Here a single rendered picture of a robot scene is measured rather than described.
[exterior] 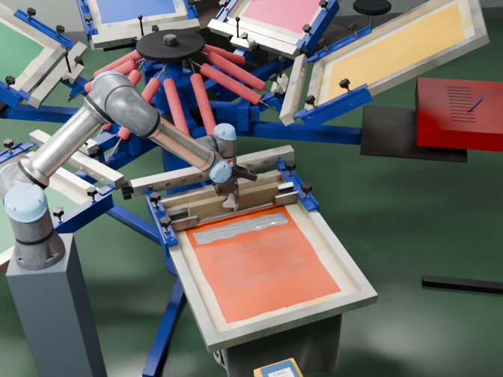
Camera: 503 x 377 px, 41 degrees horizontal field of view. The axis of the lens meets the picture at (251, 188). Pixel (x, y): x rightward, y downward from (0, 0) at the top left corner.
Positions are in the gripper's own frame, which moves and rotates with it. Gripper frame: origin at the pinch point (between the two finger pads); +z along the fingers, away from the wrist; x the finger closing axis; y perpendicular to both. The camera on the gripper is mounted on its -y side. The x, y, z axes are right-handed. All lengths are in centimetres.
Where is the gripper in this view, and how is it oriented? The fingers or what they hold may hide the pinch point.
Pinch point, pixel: (234, 205)
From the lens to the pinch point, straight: 258.3
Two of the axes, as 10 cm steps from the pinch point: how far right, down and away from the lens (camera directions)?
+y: -9.4, 2.3, -2.6
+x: 3.4, 5.6, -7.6
